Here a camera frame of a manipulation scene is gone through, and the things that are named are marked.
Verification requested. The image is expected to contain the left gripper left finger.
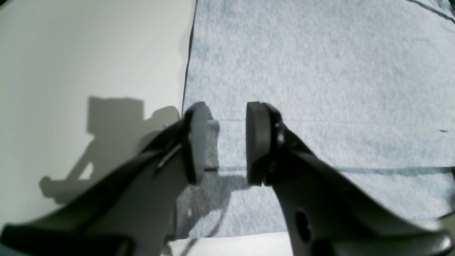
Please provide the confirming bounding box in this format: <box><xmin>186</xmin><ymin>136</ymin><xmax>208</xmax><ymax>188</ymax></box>
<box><xmin>1</xmin><ymin>102</ymin><xmax>209</xmax><ymax>256</ymax></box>

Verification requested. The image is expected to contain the grey T-shirt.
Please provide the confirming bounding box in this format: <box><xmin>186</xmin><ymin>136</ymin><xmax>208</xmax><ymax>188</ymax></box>
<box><xmin>177</xmin><ymin>0</ymin><xmax>455</xmax><ymax>238</ymax></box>

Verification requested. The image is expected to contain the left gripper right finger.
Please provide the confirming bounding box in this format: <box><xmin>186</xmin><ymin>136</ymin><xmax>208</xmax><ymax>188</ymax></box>
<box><xmin>246</xmin><ymin>102</ymin><xmax>454</xmax><ymax>256</ymax></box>

